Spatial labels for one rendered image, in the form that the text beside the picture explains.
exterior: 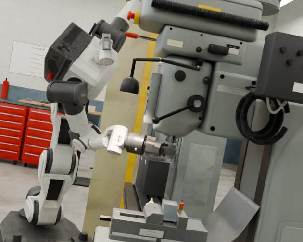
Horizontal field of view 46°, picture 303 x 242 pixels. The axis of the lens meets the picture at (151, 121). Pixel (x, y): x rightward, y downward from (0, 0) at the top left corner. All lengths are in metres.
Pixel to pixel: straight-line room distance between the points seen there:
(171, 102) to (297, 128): 0.50
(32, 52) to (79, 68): 9.14
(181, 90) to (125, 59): 1.85
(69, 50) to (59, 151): 0.59
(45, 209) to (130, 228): 0.93
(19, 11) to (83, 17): 1.75
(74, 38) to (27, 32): 9.15
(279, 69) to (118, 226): 0.76
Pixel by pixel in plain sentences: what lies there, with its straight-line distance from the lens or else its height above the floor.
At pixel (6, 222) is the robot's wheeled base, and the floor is 0.57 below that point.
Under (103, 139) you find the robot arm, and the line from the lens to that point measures 1.62.
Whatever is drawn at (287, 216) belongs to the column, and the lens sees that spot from 1.53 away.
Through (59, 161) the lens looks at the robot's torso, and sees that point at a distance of 2.00.
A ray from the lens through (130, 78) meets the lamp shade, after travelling 1.37.
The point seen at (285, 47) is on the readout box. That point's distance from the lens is 1.24.
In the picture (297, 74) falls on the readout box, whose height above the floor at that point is 1.60.
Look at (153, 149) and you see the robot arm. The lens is 1.49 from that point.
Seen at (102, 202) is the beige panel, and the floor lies 0.46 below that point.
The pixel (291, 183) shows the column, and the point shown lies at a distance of 1.50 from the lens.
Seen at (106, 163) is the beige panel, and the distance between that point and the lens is 3.26.
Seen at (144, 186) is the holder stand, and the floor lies 0.98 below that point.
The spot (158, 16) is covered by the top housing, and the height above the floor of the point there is 1.75.
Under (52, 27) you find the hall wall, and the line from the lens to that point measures 10.78.
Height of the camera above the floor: 1.43
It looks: 3 degrees down
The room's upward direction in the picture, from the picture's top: 10 degrees clockwise
